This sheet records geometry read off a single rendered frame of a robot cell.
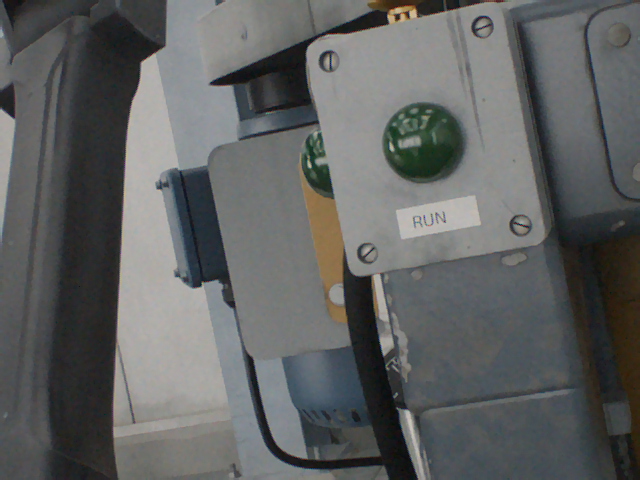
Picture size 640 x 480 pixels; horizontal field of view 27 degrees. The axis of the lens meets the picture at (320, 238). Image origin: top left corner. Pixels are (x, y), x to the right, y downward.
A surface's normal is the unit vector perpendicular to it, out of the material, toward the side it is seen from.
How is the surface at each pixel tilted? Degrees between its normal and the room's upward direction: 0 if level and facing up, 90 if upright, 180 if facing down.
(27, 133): 52
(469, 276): 90
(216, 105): 90
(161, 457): 90
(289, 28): 90
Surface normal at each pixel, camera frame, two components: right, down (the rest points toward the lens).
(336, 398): -0.43, 0.21
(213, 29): -0.89, 0.20
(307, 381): -0.71, 0.20
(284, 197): -0.24, 0.10
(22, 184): -0.61, -0.47
